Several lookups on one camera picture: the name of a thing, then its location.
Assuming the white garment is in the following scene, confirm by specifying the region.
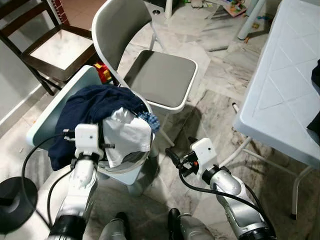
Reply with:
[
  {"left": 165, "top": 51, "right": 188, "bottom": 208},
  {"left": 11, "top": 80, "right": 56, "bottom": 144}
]
[{"left": 102, "top": 107, "right": 153, "bottom": 168}]

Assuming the black round stand base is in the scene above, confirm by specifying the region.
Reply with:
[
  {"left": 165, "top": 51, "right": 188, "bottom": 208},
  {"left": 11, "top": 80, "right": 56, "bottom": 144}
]
[{"left": 0, "top": 176, "right": 38, "bottom": 235}]

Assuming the black fabric bundle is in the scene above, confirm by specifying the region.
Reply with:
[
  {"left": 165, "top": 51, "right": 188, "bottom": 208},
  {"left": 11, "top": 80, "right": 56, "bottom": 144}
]
[{"left": 306, "top": 59, "right": 320, "bottom": 147}]

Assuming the red yellow toy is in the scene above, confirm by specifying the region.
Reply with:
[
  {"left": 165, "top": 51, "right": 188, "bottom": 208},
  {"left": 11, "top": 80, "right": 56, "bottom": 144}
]
[{"left": 92, "top": 62, "right": 113, "bottom": 83}]

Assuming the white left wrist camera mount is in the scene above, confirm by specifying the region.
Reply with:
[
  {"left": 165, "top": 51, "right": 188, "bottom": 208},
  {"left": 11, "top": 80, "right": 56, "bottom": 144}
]
[{"left": 74, "top": 124, "right": 101, "bottom": 157}]

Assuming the white round furniture leg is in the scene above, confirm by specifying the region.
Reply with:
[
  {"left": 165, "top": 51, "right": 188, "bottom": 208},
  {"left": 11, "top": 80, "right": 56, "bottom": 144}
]
[{"left": 237, "top": 0, "right": 266, "bottom": 41}]

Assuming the white plastic folding table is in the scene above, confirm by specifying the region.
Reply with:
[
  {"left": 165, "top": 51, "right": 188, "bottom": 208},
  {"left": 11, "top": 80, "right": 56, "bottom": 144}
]
[{"left": 220, "top": 0, "right": 320, "bottom": 221}]

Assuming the grey robot left leg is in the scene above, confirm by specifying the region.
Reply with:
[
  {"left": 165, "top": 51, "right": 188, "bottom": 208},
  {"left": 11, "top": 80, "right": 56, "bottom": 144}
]
[{"left": 97, "top": 212, "right": 132, "bottom": 240}]

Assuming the grey robot leg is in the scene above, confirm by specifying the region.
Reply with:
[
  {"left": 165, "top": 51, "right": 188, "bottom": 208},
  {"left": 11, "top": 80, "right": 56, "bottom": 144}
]
[
  {"left": 167, "top": 207, "right": 216, "bottom": 240},
  {"left": 97, "top": 212, "right": 132, "bottom": 240}
]

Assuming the pale green laundry bin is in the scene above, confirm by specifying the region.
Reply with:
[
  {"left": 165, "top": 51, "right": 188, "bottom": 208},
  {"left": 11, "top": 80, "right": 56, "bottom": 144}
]
[{"left": 27, "top": 65, "right": 161, "bottom": 186}]

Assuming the grey white folding chair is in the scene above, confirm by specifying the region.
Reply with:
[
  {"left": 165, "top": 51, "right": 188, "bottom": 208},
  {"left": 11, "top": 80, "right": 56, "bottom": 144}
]
[{"left": 91, "top": 0, "right": 199, "bottom": 113}]

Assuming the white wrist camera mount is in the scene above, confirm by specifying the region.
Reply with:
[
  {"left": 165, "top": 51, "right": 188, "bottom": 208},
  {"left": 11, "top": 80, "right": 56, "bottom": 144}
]
[
  {"left": 190, "top": 138, "right": 217, "bottom": 173},
  {"left": 74, "top": 124, "right": 101, "bottom": 157}
]

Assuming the dark brown wooden chair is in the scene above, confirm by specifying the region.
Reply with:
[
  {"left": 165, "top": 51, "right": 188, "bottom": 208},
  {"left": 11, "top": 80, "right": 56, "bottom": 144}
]
[{"left": 0, "top": 0, "right": 98, "bottom": 96}]

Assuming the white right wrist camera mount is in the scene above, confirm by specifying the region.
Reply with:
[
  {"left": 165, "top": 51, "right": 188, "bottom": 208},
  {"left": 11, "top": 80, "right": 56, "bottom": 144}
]
[{"left": 190, "top": 138, "right": 217, "bottom": 173}]

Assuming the grey robot right leg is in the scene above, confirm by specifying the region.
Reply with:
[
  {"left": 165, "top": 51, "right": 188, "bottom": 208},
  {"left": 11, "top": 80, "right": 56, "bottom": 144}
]
[{"left": 167, "top": 207, "right": 216, "bottom": 240}]

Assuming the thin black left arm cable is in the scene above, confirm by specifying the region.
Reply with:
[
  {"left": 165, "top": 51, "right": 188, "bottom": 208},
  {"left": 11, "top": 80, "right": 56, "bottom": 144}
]
[{"left": 46, "top": 167, "right": 77, "bottom": 223}]

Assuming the red brick pattern panel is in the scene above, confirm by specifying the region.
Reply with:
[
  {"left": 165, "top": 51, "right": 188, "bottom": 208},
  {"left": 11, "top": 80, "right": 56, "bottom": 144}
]
[{"left": 50, "top": 0, "right": 68, "bottom": 26}]

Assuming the blue plaid cloth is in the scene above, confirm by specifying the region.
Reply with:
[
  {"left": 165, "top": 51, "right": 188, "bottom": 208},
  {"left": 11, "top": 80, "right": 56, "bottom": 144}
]
[{"left": 137, "top": 111, "right": 161, "bottom": 132}]

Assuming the navy blue garment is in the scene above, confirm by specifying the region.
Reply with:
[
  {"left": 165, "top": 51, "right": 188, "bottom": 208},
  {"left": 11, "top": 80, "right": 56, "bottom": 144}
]
[{"left": 48, "top": 84, "right": 151, "bottom": 171}]

